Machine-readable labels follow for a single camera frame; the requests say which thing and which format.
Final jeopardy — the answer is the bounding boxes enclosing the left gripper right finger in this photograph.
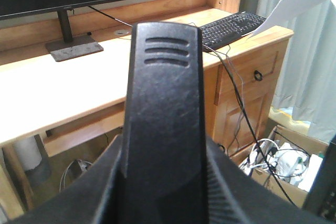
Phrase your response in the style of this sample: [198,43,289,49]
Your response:
[206,137,328,223]

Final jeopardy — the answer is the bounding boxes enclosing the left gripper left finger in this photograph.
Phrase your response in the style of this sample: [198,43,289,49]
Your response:
[7,133,124,224]

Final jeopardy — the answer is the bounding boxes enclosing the black and orange stapler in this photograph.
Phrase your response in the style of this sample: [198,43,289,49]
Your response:
[118,22,208,223]

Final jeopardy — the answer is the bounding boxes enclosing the wooden desk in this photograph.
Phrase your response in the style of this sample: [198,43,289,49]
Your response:
[0,0,294,219]

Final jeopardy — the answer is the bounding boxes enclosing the white paper roll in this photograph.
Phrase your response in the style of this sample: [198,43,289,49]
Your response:
[14,136,42,171]

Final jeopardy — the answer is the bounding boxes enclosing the light grey curtain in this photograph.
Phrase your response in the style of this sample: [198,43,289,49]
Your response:
[240,0,335,142]

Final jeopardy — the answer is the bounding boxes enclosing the black keyboard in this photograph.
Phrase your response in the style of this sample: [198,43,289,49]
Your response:
[200,11,266,52]

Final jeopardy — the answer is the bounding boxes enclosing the cardboard box with cables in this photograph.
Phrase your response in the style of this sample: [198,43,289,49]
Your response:
[238,125,328,208]

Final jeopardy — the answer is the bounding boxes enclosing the black drawer ring pull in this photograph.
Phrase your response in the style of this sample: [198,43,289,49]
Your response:
[254,70,263,82]

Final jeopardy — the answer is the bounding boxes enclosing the grey desk cable grommet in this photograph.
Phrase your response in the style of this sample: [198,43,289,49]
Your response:
[113,29,130,36]

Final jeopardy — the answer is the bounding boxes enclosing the black monitor cable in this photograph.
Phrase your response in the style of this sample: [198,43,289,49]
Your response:
[88,5,297,206]

